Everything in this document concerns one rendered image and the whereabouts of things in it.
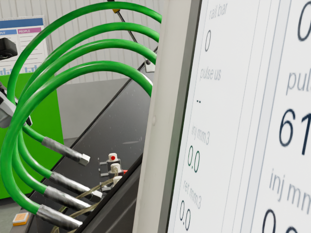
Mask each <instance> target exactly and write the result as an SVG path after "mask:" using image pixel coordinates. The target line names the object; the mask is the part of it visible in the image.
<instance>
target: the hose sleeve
mask: <svg viewBox="0 0 311 233"><path fill-rule="evenodd" d="M41 144H42V145H43V146H45V147H46V148H49V149H51V150H53V151H55V152H57V153H59V154H61V155H63V156H65V157H67V158H70V159H72V160H74V161H76V162H79V161H80V159H81V158H82V154H81V153H79V152H77V151H75V150H73V149H71V148H69V147H67V146H65V145H63V144H61V143H59V142H57V141H55V140H53V139H51V138H49V137H47V136H46V137H44V139H43V141H42V143H41Z"/></svg>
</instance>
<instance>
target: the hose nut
mask: <svg viewBox="0 0 311 233"><path fill-rule="evenodd" d="M89 159H90V157H88V156H86V155H84V154H83V155H82V158H81V159H80V161H79V162H78V164H80V165H82V166H84V167H85V166H86V165H87V164H88V163H89Z"/></svg>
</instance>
